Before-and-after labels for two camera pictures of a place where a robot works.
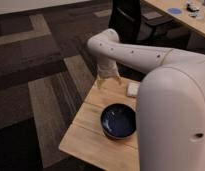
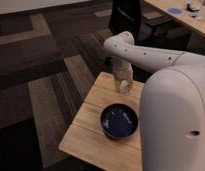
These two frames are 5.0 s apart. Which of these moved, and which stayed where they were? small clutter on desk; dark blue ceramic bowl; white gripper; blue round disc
Moved: white gripper
Stayed: dark blue ceramic bowl; small clutter on desk; blue round disc
